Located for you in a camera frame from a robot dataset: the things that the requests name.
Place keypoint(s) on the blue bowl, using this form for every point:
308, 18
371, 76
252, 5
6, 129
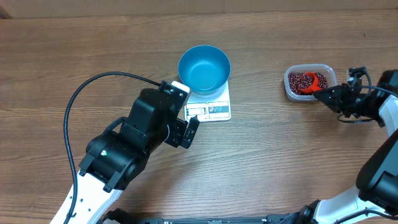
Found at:
205, 69

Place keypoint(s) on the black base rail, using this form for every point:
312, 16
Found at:
270, 219

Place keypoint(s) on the red beans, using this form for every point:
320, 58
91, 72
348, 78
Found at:
294, 77

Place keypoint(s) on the clear plastic container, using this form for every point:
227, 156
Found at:
315, 67

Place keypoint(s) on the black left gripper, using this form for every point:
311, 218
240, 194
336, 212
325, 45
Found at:
178, 126

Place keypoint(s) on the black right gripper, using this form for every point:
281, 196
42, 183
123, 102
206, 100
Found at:
338, 95

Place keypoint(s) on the white digital kitchen scale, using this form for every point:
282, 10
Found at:
209, 108

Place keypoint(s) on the red scoop blue handle tip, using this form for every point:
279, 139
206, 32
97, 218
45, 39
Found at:
308, 83

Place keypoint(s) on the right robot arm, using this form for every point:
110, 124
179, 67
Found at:
375, 191

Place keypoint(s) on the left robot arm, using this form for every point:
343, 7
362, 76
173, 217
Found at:
120, 153

